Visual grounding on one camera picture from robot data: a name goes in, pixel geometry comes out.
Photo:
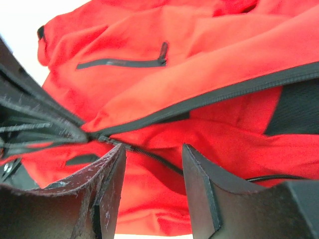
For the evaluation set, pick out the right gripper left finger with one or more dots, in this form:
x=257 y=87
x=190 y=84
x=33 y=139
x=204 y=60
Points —
x=83 y=205

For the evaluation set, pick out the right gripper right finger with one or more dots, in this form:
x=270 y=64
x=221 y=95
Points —
x=224 y=206

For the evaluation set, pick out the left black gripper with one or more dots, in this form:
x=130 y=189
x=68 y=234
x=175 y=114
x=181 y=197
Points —
x=26 y=125

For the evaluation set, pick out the red zip jacket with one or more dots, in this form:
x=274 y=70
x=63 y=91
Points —
x=236 y=79

